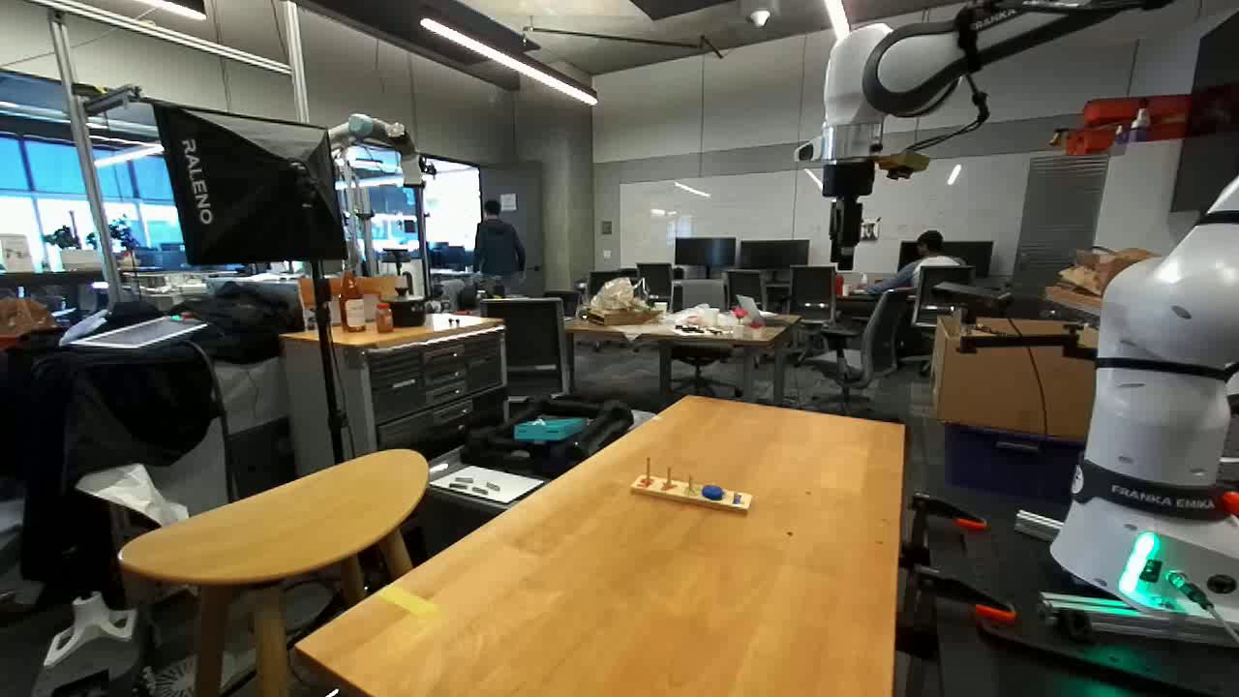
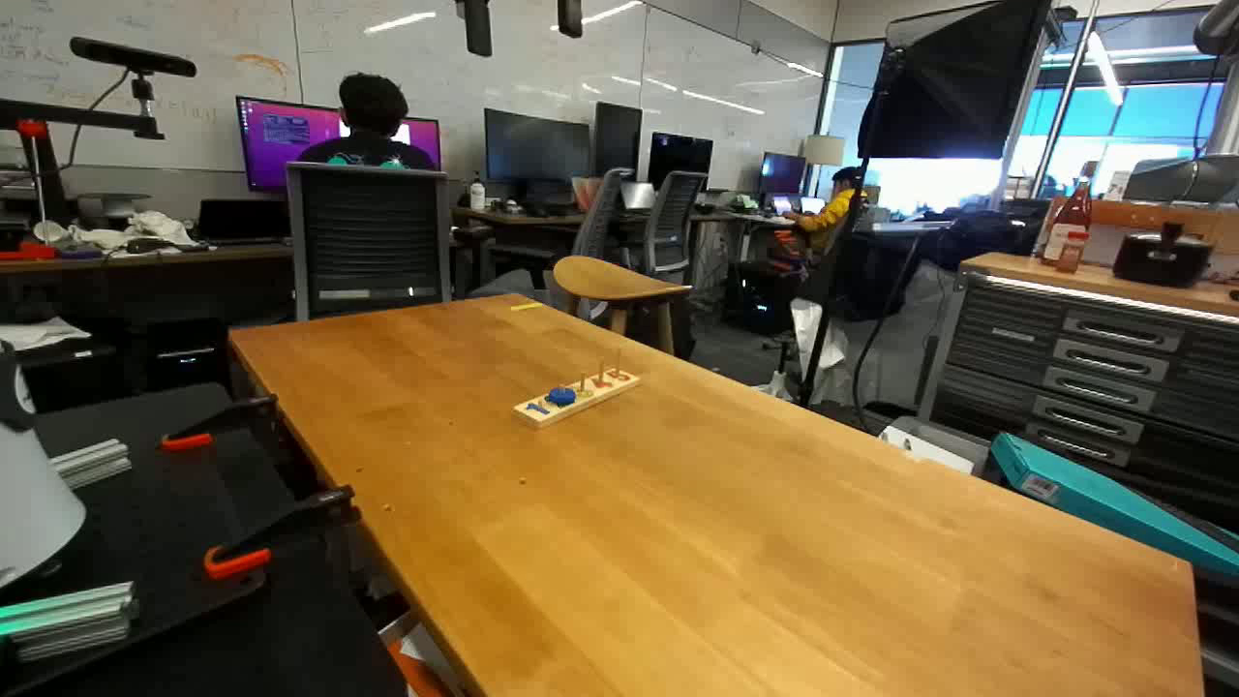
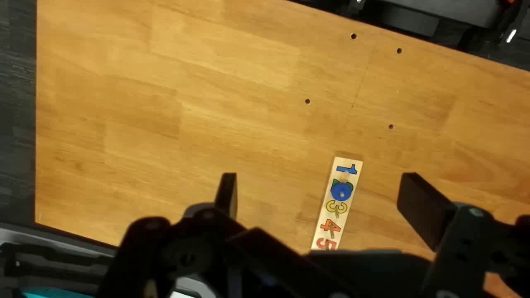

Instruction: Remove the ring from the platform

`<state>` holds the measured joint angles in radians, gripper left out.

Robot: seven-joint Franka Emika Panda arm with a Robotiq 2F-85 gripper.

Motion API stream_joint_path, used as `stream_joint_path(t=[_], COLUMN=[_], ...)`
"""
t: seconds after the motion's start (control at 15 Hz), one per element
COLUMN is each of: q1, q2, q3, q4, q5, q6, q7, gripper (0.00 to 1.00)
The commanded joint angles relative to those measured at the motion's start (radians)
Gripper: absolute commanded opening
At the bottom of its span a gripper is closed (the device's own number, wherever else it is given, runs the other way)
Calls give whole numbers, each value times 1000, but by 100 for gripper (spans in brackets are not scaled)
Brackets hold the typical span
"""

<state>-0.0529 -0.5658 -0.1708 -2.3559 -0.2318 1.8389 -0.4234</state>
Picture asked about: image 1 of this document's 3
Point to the half-round wooden stool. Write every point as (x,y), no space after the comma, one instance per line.
(275,537)

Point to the black light stand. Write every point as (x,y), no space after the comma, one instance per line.
(329,361)

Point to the standing person dark clothes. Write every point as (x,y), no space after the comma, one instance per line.
(497,255)

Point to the black office chair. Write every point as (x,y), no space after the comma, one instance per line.
(861,355)

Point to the brown cardboard box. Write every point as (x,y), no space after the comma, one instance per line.
(1009,372)

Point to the grey drawer cabinet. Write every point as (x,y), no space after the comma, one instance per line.
(396,389)

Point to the black softbox studio light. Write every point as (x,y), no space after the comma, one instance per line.
(248,189)

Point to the blue storage bin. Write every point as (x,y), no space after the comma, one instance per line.
(1012,463)

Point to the black clothing pile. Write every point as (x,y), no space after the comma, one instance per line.
(245,324)

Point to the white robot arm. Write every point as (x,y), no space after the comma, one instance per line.
(1151,522)

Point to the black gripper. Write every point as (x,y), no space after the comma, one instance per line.
(845,189)

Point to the seated person at desk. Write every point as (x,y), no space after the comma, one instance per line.
(927,269)

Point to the black duffel bag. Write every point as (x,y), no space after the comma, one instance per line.
(549,437)

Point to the background wooden work table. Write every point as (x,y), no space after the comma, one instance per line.
(768,339)

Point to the wooden peg platform board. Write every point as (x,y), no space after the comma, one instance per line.
(685,488)

